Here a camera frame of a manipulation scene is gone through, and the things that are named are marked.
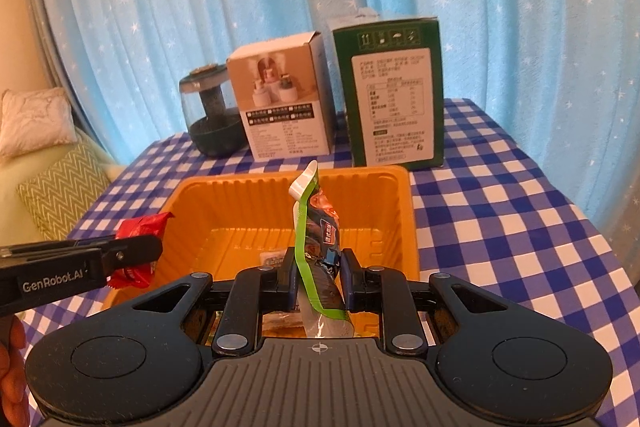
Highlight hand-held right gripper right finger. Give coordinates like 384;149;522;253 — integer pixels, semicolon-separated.
341;250;512;356

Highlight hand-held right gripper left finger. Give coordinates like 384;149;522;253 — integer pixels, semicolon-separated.
119;249;301;356

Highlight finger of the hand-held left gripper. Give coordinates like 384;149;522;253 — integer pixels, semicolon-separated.
0;234;121;258
95;234;165;280

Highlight red snack packet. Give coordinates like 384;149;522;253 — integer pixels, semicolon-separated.
106;213;176;290

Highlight long green white snack packet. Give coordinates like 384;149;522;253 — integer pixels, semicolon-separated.
288;160;355;339

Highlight orange plastic tray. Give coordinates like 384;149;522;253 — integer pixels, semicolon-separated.
102;164;420;343

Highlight person's left hand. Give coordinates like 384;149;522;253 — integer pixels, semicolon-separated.
0;314;32;427

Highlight green zigzag pillow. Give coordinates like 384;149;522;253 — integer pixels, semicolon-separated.
16;142;113;242

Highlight pale green sofa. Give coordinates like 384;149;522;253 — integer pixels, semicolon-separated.
0;127;126;248

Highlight beige pillow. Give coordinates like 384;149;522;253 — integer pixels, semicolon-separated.
0;88;78;158

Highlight dark glass jar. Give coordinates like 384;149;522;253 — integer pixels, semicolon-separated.
180;64;247;158

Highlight blue white checkered tablecloth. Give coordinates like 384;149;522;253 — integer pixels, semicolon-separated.
20;97;638;427

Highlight white cardboard box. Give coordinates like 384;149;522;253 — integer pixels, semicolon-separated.
226;31;337;161

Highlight green cardboard box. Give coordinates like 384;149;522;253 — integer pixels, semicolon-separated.
327;9;446;170

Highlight grey curtain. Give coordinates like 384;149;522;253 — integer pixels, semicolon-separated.
22;0;101;148

